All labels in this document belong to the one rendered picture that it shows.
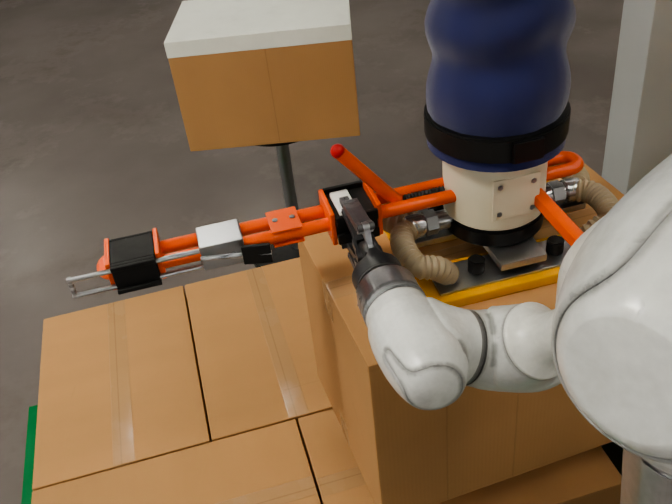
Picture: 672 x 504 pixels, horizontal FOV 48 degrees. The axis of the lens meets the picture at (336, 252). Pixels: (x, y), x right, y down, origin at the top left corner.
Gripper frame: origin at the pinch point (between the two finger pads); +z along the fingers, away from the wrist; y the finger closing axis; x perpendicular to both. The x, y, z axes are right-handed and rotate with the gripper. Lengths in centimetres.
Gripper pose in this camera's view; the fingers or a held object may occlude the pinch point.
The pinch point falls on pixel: (344, 214)
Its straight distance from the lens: 123.9
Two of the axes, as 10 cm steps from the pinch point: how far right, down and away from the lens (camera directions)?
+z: -2.6, -5.5, 7.9
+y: 1.0, 8.0, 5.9
